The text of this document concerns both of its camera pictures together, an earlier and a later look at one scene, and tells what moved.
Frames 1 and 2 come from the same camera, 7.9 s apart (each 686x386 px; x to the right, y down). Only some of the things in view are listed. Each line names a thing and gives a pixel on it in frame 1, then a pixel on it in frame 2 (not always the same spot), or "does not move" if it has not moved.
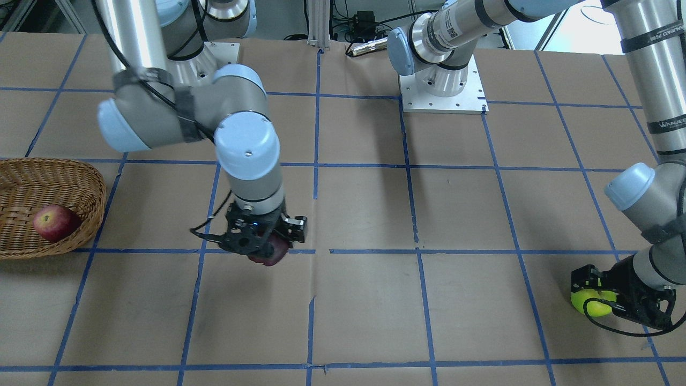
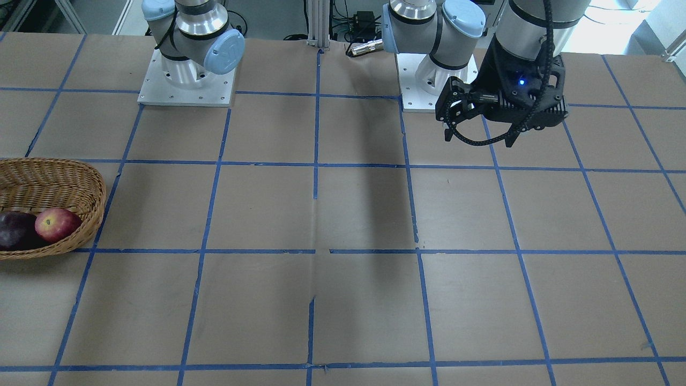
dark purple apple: (281, 248) -> (17, 231)
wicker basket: (29, 185) does not move
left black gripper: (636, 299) -> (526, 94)
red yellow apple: (55, 223) does not move
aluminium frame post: (319, 14) does not move
